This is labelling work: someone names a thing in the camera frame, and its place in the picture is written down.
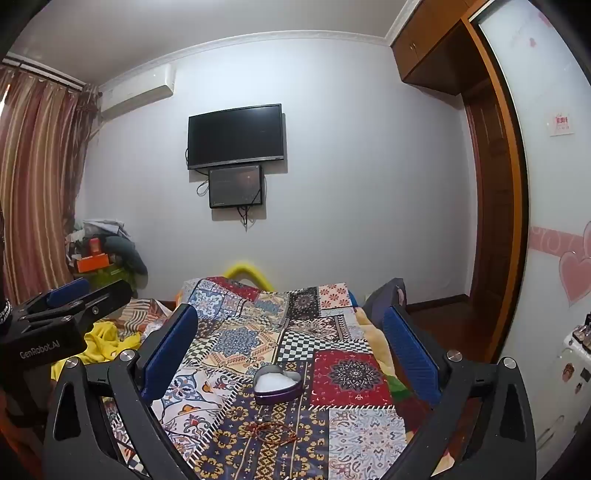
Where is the striped red curtain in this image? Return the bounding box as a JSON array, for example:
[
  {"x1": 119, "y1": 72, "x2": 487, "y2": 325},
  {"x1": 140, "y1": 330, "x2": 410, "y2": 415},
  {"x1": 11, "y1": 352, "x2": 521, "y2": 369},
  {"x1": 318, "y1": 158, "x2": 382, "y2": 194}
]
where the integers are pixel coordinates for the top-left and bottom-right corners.
[{"x1": 0, "y1": 65, "x2": 100, "y2": 308}]

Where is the wooden overhead cabinet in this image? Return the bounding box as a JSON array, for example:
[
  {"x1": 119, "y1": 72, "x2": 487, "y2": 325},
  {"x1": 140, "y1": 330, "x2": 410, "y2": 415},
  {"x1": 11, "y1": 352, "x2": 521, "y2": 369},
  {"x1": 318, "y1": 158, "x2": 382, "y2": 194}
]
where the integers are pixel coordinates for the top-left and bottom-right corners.
[{"x1": 390, "y1": 0, "x2": 490, "y2": 95}]

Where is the orange cloth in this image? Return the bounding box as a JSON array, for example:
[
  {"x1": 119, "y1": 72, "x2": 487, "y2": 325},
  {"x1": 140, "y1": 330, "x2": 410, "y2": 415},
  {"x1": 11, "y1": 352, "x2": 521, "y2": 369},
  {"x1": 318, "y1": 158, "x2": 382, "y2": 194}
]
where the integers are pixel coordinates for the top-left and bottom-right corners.
[{"x1": 0, "y1": 408, "x2": 46, "y2": 480}]

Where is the pink heart wall sticker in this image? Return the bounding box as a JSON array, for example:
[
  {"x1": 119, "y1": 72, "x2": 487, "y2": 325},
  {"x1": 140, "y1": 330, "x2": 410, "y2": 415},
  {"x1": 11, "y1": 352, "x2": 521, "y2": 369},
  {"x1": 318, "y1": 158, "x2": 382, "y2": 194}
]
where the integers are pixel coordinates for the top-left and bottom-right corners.
[{"x1": 530, "y1": 224, "x2": 591, "y2": 308}]

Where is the yellow cloth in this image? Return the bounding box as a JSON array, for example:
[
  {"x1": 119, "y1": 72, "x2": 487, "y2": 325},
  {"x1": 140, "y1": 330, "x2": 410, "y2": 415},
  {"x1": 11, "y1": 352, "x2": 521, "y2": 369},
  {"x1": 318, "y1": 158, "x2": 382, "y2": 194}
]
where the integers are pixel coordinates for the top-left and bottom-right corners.
[{"x1": 51, "y1": 318, "x2": 142, "y2": 382}]

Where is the dark purple pillow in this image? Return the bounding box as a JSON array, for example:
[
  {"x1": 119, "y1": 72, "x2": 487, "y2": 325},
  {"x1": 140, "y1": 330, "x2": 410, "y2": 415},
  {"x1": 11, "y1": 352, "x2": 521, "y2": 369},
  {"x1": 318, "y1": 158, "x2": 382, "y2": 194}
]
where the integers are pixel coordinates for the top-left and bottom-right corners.
[{"x1": 362, "y1": 277, "x2": 410, "y2": 320}]

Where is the yellow foam tube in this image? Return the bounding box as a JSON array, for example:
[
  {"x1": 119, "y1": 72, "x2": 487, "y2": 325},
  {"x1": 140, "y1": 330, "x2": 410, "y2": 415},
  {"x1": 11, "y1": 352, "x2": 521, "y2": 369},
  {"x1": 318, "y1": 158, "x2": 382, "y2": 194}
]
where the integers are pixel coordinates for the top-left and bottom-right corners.
[{"x1": 223, "y1": 261, "x2": 278, "y2": 293}]

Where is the orange cardboard box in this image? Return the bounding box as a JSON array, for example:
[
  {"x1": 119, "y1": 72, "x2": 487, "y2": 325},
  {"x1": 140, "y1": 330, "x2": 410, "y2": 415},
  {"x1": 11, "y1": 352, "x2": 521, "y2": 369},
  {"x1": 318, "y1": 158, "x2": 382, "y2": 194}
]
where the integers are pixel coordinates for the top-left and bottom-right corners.
[{"x1": 76, "y1": 253, "x2": 114, "y2": 274}]

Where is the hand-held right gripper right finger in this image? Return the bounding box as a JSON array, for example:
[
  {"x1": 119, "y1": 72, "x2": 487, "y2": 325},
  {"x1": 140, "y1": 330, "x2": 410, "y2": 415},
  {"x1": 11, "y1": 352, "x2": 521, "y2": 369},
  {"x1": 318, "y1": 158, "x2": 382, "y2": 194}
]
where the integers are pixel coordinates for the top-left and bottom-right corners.
[{"x1": 382, "y1": 305, "x2": 539, "y2": 480}]

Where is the white air conditioner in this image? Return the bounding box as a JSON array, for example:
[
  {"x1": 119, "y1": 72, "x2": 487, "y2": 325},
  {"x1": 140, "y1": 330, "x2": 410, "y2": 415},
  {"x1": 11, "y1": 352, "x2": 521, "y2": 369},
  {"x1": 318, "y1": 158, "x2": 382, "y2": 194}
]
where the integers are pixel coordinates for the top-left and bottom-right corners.
[{"x1": 99, "y1": 62, "x2": 177, "y2": 121}]

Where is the small red white sticker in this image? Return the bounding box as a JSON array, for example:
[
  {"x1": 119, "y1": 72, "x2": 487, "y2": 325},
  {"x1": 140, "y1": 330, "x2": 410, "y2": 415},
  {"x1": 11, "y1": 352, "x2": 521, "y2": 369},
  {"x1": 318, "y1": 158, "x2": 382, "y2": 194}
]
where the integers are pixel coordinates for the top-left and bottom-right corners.
[{"x1": 549, "y1": 109, "x2": 576, "y2": 137}]

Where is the patchwork printed blanket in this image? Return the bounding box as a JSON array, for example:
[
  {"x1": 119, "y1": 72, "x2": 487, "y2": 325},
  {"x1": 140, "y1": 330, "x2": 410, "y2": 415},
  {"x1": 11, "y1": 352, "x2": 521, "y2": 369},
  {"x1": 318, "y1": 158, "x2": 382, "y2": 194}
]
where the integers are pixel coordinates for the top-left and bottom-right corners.
[{"x1": 104, "y1": 276, "x2": 444, "y2": 480}]

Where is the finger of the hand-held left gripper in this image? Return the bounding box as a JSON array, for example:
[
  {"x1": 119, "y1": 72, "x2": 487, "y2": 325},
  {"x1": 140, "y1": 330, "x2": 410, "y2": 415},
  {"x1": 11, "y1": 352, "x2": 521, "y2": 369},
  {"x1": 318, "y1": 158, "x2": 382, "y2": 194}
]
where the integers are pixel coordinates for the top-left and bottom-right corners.
[
  {"x1": 18, "y1": 279, "x2": 134, "y2": 330},
  {"x1": 13, "y1": 277, "x2": 92, "y2": 319}
]

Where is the striped bed sheet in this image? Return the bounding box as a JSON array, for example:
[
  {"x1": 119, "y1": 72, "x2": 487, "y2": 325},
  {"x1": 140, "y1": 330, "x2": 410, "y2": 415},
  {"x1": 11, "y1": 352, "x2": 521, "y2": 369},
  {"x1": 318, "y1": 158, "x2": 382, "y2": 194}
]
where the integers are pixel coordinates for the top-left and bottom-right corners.
[{"x1": 111, "y1": 298, "x2": 178, "y2": 343}]

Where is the heart-shaped purple tin box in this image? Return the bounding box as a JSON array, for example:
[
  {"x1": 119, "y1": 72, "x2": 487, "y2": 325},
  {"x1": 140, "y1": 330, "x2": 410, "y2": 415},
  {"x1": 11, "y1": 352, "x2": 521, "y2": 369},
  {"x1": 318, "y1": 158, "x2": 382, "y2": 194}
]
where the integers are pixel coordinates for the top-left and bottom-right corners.
[{"x1": 252, "y1": 366, "x2": 303, "y2": 407}]

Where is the small black wall monitor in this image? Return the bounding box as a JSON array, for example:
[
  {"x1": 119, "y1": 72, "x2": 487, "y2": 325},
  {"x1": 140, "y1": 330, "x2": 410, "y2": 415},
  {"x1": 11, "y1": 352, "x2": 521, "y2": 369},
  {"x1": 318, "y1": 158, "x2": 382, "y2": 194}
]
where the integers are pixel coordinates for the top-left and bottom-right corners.
[{"x1": 208, "y1": 165, "x2": 264, "y2": 209}]

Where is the grey cloth bundle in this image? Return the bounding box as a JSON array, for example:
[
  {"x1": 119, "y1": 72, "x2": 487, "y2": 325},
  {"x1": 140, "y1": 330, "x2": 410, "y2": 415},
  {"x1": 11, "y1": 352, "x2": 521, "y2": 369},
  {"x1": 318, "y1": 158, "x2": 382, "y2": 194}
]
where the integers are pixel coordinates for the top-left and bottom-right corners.
[{"x1": 105, "y1": 234, "x2": 149, "y2": 278}]

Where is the black wall television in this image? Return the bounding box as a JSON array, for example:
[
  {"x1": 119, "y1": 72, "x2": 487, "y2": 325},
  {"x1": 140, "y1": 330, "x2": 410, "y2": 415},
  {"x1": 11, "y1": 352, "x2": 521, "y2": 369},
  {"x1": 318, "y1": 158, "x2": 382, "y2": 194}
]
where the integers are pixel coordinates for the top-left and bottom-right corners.
[{"x1": 187, "y1": 104, "x2": 284, "y2": 171}]

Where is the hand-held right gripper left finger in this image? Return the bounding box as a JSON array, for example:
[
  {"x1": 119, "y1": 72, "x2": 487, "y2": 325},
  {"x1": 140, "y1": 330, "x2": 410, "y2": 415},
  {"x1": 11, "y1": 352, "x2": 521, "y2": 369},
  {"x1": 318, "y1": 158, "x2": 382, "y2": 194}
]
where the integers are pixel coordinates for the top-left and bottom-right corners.
[{"x1": 43, "y1": 304, "x2": 200, "y2": 480}]

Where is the red braided charm bracelet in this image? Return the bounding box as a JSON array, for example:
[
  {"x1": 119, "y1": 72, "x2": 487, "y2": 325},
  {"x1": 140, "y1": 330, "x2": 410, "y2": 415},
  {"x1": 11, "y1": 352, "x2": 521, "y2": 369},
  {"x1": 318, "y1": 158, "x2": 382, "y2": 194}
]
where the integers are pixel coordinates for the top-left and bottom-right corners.
[{"x1": 250, "y1": 415, "x2": 297, "y2": 448}]

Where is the wooden room door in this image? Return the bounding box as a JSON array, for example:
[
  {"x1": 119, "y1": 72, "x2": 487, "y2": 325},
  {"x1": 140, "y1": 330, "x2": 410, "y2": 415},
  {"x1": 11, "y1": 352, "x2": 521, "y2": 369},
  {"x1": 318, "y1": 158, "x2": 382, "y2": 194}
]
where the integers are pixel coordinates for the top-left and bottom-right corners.
[{"x1": 463, "y1": 78, "x2": 517, "y2": 303}]

